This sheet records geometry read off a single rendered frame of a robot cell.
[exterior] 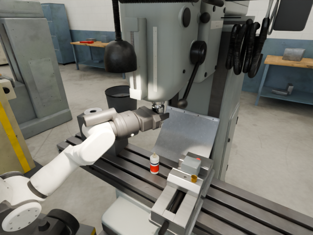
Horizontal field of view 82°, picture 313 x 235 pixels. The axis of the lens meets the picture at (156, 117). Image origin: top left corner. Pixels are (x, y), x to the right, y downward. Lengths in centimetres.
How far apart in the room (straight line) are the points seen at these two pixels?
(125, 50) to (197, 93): 66
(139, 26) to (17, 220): 54
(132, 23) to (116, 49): 11
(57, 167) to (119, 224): 40
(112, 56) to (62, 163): 33
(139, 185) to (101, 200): 121
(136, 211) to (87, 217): 109
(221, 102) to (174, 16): 58
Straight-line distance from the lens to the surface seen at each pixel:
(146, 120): 60
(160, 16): 50
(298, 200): 238
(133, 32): 50
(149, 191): 80
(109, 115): 56
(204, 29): 65
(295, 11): 72
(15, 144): 238
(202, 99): 100
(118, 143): 95
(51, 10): 776
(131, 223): 86
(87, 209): 198
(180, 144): 105
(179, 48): 52
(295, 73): 483
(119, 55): 40
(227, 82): 94
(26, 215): 58
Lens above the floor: 155
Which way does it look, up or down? 28 degrees down
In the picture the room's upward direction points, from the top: straight up
